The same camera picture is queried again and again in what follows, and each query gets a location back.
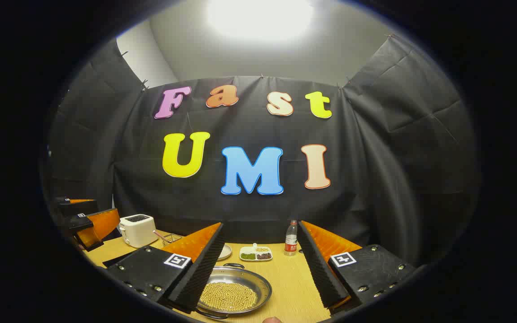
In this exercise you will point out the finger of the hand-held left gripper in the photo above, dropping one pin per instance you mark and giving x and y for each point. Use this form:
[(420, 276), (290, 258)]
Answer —
[(76, 207), (76, 223)]

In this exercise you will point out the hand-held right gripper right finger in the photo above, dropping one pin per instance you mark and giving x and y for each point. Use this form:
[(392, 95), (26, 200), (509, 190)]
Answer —
[(319, 273)]

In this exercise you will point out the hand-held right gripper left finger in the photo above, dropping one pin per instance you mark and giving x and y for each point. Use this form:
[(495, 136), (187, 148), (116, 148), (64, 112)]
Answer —
[(200, 278)]

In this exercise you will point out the pile of soybeans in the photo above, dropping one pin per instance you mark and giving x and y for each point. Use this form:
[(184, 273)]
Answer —
[(231, 296)]

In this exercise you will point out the stainless steel pot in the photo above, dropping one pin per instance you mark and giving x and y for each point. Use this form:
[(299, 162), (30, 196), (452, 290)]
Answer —
[(260, 280)]

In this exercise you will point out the white round plate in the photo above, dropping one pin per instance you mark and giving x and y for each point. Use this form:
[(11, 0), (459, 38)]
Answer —
[(225, 252)]

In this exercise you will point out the plastic water bottle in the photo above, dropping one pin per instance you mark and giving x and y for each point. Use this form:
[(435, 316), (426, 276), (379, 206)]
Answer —
[(291, 240)]

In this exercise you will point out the green mung beans pile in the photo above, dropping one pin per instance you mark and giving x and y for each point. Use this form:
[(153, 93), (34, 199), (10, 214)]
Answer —
[(248, 256)]

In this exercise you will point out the white divided dish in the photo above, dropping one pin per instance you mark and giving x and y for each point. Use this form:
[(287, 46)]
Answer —
[(245, 249)]

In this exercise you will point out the dark red beans pile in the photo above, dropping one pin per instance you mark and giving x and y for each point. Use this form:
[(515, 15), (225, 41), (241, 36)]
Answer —
[(264, 256)]

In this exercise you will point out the white toaster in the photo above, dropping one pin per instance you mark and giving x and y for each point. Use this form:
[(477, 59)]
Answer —
[(137, 233)]

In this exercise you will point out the pink stick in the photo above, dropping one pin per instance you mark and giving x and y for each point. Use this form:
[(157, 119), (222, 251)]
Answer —
[(157, 233)]

